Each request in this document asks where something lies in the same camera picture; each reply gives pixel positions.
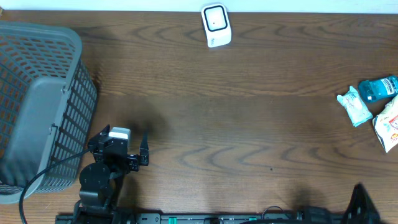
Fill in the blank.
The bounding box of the grey plastic shopping basket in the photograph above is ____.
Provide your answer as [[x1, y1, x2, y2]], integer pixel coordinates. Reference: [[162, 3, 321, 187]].
[[1, 21, 97, 204]]

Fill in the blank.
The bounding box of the yellow snack bag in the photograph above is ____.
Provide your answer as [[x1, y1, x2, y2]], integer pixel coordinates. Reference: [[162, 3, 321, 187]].
[[373, 96, 397, 153]]

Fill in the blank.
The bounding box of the green wet wipes pack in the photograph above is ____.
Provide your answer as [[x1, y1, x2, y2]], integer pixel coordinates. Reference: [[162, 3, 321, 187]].
[[336, 86, 373, 127]]

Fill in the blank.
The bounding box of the blue mouthwash bottle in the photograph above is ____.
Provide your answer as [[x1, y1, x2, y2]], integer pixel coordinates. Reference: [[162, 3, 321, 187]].
[[358, 75, 397, 103]]

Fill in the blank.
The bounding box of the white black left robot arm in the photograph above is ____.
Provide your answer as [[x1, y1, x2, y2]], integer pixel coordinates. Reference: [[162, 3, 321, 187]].
[[71, 125, 149, 224]]

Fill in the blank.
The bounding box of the white barcode scanner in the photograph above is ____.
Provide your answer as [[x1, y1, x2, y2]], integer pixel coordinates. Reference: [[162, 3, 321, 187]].
[[201, 3, 232, 48]]

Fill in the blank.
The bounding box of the black left camera cable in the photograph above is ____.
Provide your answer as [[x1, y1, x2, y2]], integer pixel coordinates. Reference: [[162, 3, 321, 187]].
[[17, 149, 93, 224]]

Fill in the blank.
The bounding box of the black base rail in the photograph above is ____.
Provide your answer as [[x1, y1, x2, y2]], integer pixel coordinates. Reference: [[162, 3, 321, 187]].
[[55, 212, 343, 224]]

